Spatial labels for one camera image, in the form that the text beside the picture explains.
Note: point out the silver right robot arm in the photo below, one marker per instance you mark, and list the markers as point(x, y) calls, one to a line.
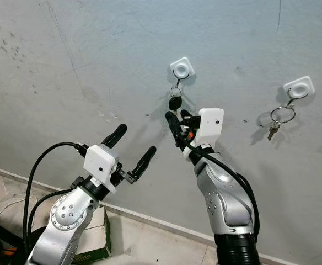
point(224, 199)

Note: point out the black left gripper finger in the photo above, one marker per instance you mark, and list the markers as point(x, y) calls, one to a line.
point(115, 134)
point(145, 160)

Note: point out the white square wall hook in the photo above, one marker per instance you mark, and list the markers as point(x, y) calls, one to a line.
point(299, 88)
point(182, 68)

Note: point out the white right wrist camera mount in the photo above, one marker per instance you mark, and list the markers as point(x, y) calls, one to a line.
point(210, 124)

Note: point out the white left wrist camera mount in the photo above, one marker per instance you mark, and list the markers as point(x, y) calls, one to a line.
point(100, 164)

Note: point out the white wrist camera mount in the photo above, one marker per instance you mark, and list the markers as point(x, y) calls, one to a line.
point(100, 164)
point(210, 124)

